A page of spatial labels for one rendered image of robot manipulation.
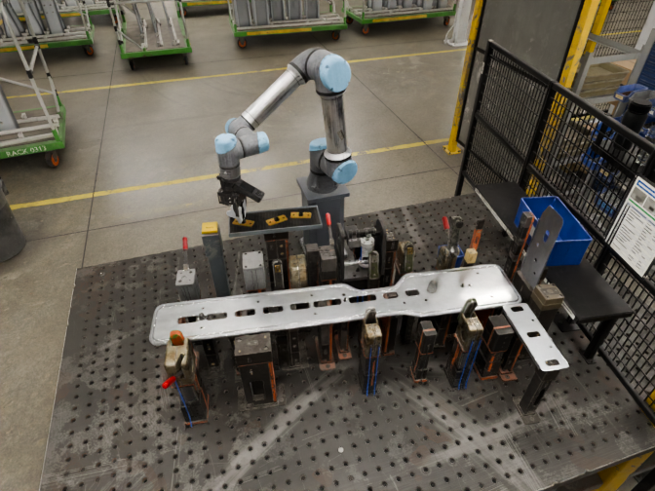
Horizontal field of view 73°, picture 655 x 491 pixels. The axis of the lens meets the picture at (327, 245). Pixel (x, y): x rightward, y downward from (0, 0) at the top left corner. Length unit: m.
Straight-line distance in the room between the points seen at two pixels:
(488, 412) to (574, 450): 0.29
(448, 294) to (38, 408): 2.28
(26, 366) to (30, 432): 0.46
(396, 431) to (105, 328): 1.31
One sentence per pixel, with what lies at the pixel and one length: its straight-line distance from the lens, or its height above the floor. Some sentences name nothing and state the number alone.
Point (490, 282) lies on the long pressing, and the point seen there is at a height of 1.00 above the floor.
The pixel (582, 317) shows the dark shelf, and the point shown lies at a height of 1.03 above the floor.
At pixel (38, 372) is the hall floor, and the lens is 3.20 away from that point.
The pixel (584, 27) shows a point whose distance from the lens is 3.54.
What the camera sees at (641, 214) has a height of 1.34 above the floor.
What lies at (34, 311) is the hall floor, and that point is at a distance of 3.59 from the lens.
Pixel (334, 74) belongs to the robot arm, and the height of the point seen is 1.69.
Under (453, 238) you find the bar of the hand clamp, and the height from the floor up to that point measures 1.12.
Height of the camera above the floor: 2.24
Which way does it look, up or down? 40 degrees down
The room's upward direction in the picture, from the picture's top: straight up
